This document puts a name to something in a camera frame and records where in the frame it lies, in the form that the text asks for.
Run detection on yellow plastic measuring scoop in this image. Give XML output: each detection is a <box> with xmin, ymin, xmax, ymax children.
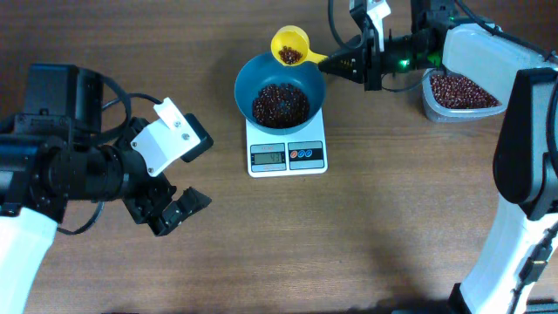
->
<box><xmin>270</xmin><ymin>25</ymin><xmax>327</xmax><ymax>66</ymax></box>

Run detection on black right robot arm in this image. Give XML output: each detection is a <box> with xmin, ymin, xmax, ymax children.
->
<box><xmin>318</xmin><ymin>1</ymin><xmax>557</xmax><ymax>313</ymax></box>

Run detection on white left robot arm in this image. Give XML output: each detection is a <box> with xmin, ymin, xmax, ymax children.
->
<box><xmin>1</xmin><ymin>64</ymin><xmax>214</xmax><ymax>313</ymax></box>

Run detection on blue plastic bowl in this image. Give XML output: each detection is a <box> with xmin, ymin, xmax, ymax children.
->
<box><xmin>235</xmin><ymin>52</ymin><xmax>327</xmax><ymax>133</ymax></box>

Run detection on red beans in bowl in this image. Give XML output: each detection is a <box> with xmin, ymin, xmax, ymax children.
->
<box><xmin>252</xmin><ymin>83</ymin><xmax>310</xmax><ymax>129</ymax></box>

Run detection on white digital kitchen scale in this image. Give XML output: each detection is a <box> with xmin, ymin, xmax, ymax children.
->
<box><xmin>246</xmin><ymin>109</ymin><xmax>329</xmax><ymax>178</ymax></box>

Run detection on red adzuki beans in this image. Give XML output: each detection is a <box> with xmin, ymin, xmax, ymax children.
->
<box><xmin>430</xmin><ymin>74</ymin><xmax>500</xmax><ymax>110</ymax></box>

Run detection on clear plastic food container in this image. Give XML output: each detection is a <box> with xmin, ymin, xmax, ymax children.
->
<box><xmin>422</xmin><ymin>70</ymin><xmax>507</xmax><ymax>123</ymax></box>

